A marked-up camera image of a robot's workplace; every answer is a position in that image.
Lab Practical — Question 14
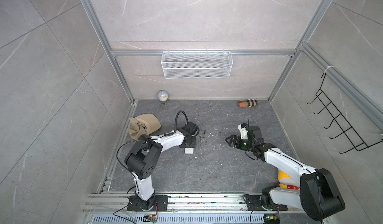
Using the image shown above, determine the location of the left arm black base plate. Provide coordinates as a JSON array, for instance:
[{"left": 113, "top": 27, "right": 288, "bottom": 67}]
[{"left": 127, "top": 195, "right": 169, "bottom": 212}]

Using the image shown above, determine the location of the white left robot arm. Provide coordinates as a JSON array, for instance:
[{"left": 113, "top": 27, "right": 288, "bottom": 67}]
[{"left": 124, "top": 122, "right": 199, "bottom": 202}]

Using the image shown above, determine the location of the white wire mesh basket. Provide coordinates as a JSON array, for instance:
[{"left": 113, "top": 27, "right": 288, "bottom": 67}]
[{"left": 161, "top": 51, "right": 233, "bottom": 79}]

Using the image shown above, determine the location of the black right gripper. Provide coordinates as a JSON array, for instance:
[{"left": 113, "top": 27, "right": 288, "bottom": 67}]
[{"left": 225, "top": 134, "right": 255, "bottom": 152}]

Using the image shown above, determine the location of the small grey desk clock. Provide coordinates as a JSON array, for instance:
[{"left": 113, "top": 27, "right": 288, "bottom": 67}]
[{"left": 157, "top": 90, "right": 169, "bottom": 104}]

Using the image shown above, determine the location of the black wall hook rack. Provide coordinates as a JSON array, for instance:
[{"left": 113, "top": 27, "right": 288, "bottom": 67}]
[{"left": 306, "top": 73, "right": 383, "bottom": 154}]

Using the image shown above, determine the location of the aluminium front rail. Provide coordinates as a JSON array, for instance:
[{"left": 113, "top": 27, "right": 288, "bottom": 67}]
[{"left": 82, "top": 193, "right": 331, "bottom": 214}]

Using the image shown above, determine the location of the yellow plush toy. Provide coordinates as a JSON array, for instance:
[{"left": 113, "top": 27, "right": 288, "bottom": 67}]
[{"left": 278, "top": 170, "right": 300, "bottom": 190}]

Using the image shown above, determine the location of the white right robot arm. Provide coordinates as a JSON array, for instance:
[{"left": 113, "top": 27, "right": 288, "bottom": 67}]
[{"left": 225, "top": 123, "right": 346, "bottom": 222}]

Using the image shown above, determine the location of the beige cap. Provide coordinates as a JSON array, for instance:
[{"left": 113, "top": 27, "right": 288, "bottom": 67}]
[{"left": 128, "top": 113, "right": 161, "bottom": 140}]

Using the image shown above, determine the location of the white remote control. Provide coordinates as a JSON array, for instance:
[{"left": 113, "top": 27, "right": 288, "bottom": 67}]
[{"left": 184, "top": 148, "right": 194, "bottom": 154}]

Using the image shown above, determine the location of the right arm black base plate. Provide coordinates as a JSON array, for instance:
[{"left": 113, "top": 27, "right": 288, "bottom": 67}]
[{"left": 243, "top": 194, "right": 288, "bottom": 211}]

